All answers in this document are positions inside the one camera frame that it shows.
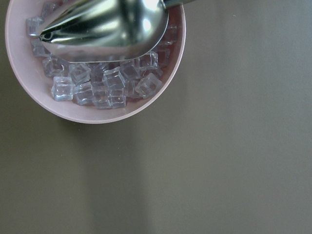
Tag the pink bowl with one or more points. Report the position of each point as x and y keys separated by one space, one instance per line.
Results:
x=29 y=72

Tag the steel ice scoop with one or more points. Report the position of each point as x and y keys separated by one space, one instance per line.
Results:
x=106 y=30

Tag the clear ice cube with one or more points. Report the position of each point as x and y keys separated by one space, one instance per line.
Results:
x=79 y=73
x=148 y=61
x=113 y=79
x=62 y=89
x=117 y=98
x=83 y=94
x=148 y=86

